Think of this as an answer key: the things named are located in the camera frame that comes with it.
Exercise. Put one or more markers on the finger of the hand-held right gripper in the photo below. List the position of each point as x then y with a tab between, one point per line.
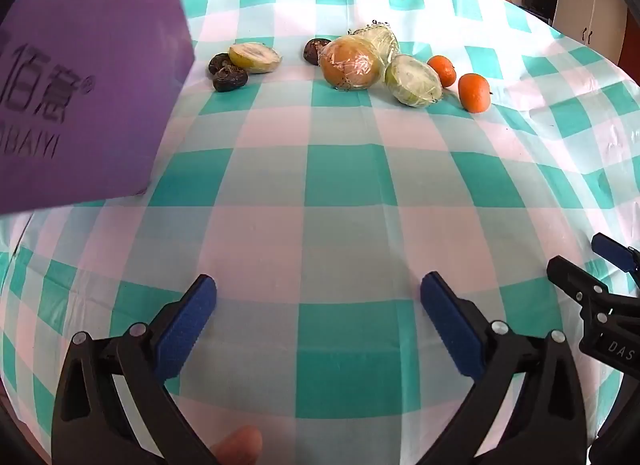
612	250
575	280

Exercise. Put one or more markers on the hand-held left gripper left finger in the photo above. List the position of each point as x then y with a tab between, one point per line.
187	325

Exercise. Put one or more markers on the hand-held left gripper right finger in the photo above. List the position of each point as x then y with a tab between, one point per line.
450	325

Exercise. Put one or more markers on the small mandarin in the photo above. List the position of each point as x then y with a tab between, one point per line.
442	70
475	91

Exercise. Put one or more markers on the purple cardboard box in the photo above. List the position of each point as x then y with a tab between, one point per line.
90	70

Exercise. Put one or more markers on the large plastic-wrapped orange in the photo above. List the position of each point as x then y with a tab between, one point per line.
350	64

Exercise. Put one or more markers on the bagged green cabbage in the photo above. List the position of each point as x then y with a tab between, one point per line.
382	39

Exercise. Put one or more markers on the green white checked tablecloth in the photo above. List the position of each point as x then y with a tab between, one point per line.
340	195

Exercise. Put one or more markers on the dark dried date front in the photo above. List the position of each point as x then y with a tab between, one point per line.
230	80

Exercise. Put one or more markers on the dark dried date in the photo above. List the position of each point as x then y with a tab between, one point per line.
219	62
230	80

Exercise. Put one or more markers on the dark dried date back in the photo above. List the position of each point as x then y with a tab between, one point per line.
219	62

